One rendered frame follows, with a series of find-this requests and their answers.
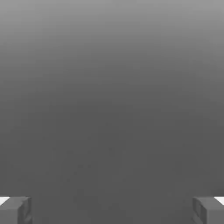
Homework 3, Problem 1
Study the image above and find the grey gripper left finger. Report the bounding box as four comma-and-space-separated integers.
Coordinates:
0, 196, 33, 224

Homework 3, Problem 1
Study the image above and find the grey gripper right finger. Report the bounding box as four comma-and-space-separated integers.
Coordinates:
192, 196, 224, 224

